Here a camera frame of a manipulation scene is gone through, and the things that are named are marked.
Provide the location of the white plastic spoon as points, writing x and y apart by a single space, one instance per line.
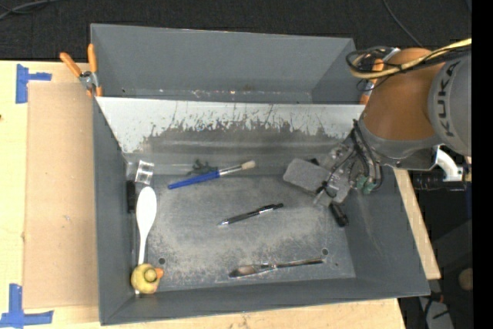
146 210

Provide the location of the small black plastic piece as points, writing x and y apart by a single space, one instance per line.
339 215

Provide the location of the clear glass cup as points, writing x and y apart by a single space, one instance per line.
144 171

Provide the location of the grey flat block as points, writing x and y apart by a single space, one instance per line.
302 175

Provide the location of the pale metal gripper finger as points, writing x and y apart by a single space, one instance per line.
339 197
320 197

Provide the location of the grey metal bin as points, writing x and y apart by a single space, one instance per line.
246 235

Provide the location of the black pen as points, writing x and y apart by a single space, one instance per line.
250 214

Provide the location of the dark green toy figure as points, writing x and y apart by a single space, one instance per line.
202 166

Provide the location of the yellow rubber duck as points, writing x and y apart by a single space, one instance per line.
144 279

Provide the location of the brown cardboard board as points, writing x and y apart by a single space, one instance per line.
58 196

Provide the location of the black cylinder on white bracket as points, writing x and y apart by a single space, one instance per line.
447 165

